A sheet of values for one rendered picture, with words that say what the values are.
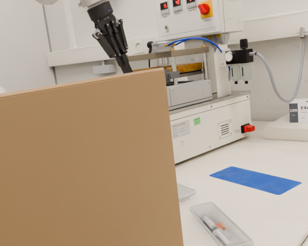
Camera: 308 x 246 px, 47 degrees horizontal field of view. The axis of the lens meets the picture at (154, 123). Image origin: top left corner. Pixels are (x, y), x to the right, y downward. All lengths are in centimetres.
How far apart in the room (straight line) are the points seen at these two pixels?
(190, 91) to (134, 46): 93
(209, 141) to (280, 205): 46
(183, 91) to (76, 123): 74
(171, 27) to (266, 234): 94
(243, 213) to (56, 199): 48
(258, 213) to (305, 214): 9
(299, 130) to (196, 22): 53
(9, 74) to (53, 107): 215
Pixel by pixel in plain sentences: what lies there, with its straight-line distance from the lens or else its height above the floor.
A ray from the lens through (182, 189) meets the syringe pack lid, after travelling 88.
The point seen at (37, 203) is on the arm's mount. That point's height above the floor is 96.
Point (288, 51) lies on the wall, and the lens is 164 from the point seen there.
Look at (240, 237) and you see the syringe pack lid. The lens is 67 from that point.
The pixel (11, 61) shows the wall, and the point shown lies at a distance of 256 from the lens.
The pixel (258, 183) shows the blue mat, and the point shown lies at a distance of 95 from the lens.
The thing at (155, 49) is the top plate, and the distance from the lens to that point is 126.
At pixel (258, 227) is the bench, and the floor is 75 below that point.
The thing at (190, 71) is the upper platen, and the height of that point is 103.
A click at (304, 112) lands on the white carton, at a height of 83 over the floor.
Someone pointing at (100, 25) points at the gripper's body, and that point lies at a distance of 113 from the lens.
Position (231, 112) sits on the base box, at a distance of 130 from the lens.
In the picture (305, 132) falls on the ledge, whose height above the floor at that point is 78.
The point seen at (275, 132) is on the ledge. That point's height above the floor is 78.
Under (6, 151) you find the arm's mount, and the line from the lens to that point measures 37.
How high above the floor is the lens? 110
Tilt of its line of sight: 11 degrees down
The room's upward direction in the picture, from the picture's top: 7 degrees counter-clockwise
